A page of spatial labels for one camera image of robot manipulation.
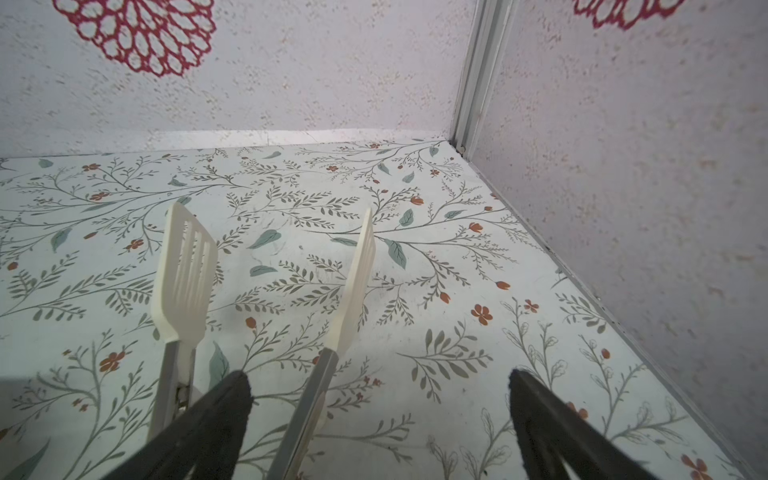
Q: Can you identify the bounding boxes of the cream slotted tongs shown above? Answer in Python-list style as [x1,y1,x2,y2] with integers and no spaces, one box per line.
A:
[146,203,376,479]

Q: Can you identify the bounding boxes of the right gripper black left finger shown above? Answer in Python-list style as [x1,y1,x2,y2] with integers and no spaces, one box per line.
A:
[106,371,252,479]

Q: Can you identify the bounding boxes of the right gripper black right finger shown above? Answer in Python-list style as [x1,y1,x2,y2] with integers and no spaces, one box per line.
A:
[509,369,654,479]

